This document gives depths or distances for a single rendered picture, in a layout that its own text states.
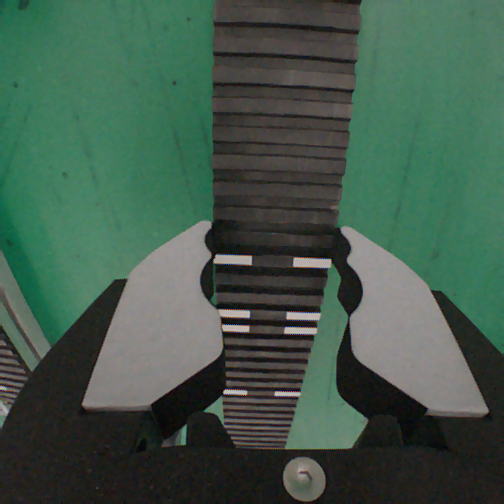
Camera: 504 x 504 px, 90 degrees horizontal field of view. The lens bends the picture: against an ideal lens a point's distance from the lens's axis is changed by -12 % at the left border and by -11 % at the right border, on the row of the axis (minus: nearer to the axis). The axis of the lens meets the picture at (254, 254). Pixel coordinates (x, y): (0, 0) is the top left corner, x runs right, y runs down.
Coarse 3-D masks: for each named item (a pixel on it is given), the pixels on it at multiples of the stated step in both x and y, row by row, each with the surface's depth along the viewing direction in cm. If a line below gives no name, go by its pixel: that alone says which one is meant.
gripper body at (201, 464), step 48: (192, 432) 4; (384, 432) 4; (96, 480) 3; (144, 480) 3; (192, 480) 3; (240, 480) 3; (288, 480) 4; (336, 480) 3; (384, 480) 3; (432, 480) 3; (480, 480) 3
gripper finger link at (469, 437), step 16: (448, 304) 7; (448, 320) 7; (464, 320) 7; (464, 336) 6; (480, 336) 6; (464, 352) 6; (480, 352) 6; (496, 352) 6; (480, 368) 5; (496, 368) 5; (480, 384) 5; (496, 384) 5; (496, 400) 5; (432, 416) 5; (448, 416) 5; (496, 416) 5; (416, 432) 5; (432, 432) 5; (448, 432) 4; (464, 432) 4; (480, 432) 4; (496, 432) 4; (448, 448) 4; (464, 448) 4; (480, 448) 4; (496, 448) 4; (496, 464) 4
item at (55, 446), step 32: (96, 320) 6; (64, 352) 6; (96, 352) 6; (32, 384) 5; (64, 384) 5; (32, 416) 4; (64, 416) 4; (96, 416) 4; (128, 416) 5; (0, 448) 4; (32, 448) 4; (64, 448) 4; (96, 448) 4; (128, 448) 4; (0, 480) 3; (32, 480) 3; (64, 480) 4
